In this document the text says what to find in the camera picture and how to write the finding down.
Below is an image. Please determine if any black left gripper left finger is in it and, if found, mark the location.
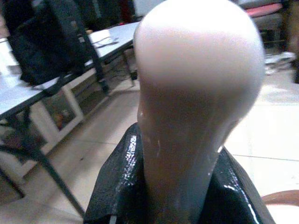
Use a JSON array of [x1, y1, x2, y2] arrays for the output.
[[83, 123, 150, 224]]

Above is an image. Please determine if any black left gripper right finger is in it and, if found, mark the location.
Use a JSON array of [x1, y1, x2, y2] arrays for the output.
[[205, 147, 276, 224]]

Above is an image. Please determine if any white broom handle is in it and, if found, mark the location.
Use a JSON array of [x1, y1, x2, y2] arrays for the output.
[[133, 0, 266, 224]]

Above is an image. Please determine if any brown wooden object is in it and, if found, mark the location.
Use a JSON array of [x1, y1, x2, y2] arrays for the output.
[[262, 190, 299, 207]]

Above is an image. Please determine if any white low cabinet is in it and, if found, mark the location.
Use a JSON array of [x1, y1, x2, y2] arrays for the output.
[[0, 67, 110, 182]]

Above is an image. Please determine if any grey folding table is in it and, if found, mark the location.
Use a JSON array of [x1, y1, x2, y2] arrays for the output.
[[0, 21, 141, 217]]

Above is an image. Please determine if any white paper sheet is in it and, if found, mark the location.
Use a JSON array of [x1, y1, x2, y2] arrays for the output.
[[90, 36, 120, 49]]

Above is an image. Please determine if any white crumpled cloth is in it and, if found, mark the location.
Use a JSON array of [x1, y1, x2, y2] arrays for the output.
[[263, 51, 297, 75]]

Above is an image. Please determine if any black bag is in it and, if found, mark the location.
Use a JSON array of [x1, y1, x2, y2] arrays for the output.
[[1, 0, 94, 86]]

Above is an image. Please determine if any grey sofa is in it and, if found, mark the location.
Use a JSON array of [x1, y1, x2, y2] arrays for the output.
[[238, 0, 292, 49]]

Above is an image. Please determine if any red cushion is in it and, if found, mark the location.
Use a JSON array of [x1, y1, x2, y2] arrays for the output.
[[245, 3, 282, 17]]

